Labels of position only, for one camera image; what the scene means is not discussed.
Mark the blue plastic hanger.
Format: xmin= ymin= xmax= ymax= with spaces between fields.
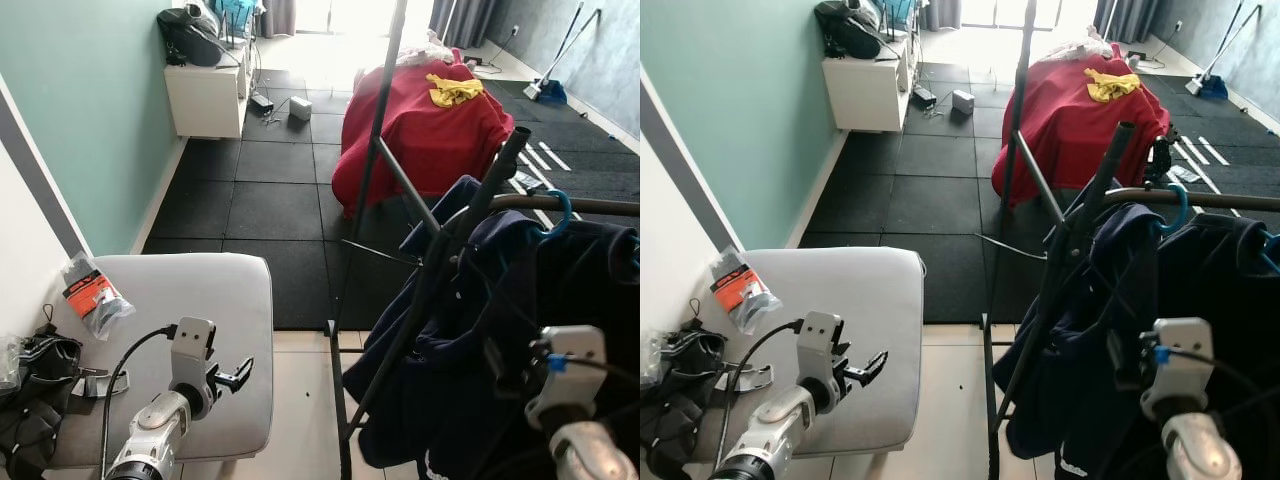
xmin=538 ymin=188 xmax=574 ymax=239
xmin=1160 ymin=183 xmax=1191 ymax=236

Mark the navy shirt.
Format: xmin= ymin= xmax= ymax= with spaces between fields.
xmin=995 ymin=200 xmax=1166 ymax=479
xmin=345 ymin=175 xmax=546 ymax=471

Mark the grey cushioned ottoman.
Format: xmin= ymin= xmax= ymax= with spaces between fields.
xmin=45 ymin=252 xmax=275 ymax=471
xmin=690 ymin=247 xmax=926 ymax=466

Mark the dark navy garment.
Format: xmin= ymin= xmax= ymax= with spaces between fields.
xmin=1150 ymin=210 xmax=1280 ymax=480
xmin=470 ymin=215 xmax=641 ymax=480

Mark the orange black packet in plastic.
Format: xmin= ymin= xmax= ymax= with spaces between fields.
xmin=62 ymin=252 xmax=137 ymax=342
xmin=708 ymin=247 xmax=784 ymax=336

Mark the black metal clothes rack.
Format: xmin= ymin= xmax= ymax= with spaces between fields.
xmin=328 ymin=0 xmax=641 ymax=480
xmin=980 ymin=0 xmax=1280 ymax=480

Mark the red cloth covered table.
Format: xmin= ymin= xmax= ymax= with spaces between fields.
xmin=331 ymin=47 xmax=516 ymax=219
xmin=992 ymin=42 xmax=1171 ymax=208

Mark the white cabinet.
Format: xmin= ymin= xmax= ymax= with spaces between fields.
xmin=822 ymin=30 xmax=916 ymax=133
xmin=164 ymin=35 xmax=253 ymax=140

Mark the yellow cloth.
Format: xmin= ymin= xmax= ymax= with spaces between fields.
xmin=1085 ymin=68 xmax=1144 ymax=103
xmin=426 ymin=72 xmax=486 ymax=108

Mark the mop with blue head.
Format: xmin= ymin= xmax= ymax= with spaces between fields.
xmin=1185 ymin=0 xmax=1263 ymax=101
xmin=524 ymin=3 xmax=604 ymax=107

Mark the grey curtain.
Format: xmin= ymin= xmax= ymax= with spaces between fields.
xmin=1093 ymin=0 xmax=1161 ymax=43
xmin=258 ymin=0 xmax=298 ymax=39
xmin=922 ymin=0 xmax=963 ymax=31
xmin=430 ymin=0 xmax=501 ymax=49

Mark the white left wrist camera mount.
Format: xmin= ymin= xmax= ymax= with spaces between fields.
xmin=797 ymin=310 xmax=844 ymax=386
xmin=168 ymin=317 xmax=218 ymax=393

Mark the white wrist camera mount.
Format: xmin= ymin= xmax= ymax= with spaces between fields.
xmin=1140 ymin=317 xmax=1216 ymax=423
xmin=797 ymin=310 xmax=844 ymax=386
xmin=525 ymin=325 xmax=609 ymax=433
xmin=168 ymin=317 xmax=218 ymax=393

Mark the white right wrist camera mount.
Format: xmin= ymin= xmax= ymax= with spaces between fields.
xmin=1140 ymin=317 xmax=1216 ymax=423
xmin=525 ymin=325 xmax=609 ymax=433

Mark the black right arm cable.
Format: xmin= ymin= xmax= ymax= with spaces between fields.
xmin=545 ymin=352 xmax=641 ymax=421
xmin=1150 ymin=345 xmax=1280 ymax=401

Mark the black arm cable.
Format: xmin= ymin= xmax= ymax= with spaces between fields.
xmin=1150 ymin=345 xmax=1280 ymax=401
xmin=715 ymin=318 xmax=807 ymax=471
xmin=545 ymin=352 xmax=641 ymax=421
xmin=100 ymin=325 xmax=181 ymax=479

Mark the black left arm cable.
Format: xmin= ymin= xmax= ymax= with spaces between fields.
xmin=715 ymin=318 xmax=807 ymax=471
xmin=100 ymin=325 xmax=181 ymax=479

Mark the black strap bag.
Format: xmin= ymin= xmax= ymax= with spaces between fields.
xmin=0 ymin=305 xmax=131 ymax=479
xmin=640 ymin=300 xmax=776 ymax=479

